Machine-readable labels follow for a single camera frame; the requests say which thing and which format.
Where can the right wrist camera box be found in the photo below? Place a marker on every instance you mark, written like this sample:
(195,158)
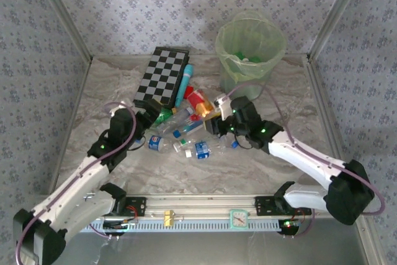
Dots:
(224,106)

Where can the yellow connector block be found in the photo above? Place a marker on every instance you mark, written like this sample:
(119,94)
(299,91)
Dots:
(169,218)

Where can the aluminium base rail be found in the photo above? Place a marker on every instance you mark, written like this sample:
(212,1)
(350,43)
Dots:
(201,203)

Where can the black grey chessboard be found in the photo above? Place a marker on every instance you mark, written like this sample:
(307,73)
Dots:
(161,75)

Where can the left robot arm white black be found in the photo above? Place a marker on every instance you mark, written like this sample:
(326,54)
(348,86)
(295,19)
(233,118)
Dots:
(71,187)

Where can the grey metal panel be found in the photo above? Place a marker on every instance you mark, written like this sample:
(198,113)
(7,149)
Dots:
(201,249)

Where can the clear bottle red flower label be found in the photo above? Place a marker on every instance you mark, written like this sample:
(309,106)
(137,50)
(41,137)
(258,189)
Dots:
(192,127)

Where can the teal plastic cylinder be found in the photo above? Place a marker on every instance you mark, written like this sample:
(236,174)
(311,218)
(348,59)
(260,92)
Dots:
(185,85)

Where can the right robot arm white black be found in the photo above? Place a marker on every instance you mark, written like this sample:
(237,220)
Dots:
(304,156)

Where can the red plastic block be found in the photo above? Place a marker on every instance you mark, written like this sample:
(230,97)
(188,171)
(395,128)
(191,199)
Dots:
(187,90)

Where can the clear bottle grey cap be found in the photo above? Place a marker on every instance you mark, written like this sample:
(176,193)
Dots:
(173,122)

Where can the aluminium frame post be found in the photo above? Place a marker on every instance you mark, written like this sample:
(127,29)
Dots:
(338,13)

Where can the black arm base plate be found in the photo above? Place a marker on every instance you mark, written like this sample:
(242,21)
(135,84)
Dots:
(263,206)
(139,207)

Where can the red yellow bottle white cap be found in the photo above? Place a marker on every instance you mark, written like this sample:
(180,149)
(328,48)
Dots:
(201,106)

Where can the green plastic bin liner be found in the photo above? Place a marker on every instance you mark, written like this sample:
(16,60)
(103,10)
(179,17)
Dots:
(226,44)

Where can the clear bottle blue label white cap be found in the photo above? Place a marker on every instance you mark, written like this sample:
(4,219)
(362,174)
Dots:
(203,150)

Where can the small clear bottle green cap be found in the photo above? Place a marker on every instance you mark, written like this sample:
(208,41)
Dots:
(183,143)

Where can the aluminium side rail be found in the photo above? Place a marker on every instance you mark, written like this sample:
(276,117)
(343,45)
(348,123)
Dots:
(319,91)
(72,122)

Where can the small teal clock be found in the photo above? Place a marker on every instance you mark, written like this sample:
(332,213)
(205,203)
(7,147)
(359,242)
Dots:
(239,219)

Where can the pale green waste bin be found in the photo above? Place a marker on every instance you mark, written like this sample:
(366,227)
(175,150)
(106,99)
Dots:
(228,86)

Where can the clear Pepsi bottle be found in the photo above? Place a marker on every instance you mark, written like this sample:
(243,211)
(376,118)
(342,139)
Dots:
(156,142)

